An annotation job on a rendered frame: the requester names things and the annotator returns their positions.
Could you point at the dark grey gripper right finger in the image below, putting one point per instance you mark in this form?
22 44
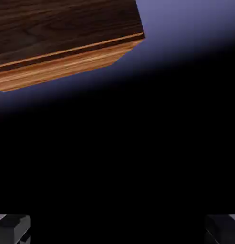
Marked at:
224 230

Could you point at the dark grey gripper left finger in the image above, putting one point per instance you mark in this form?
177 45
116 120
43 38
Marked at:
8 228

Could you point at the wooden cabinet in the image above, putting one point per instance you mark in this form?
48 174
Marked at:
67 30

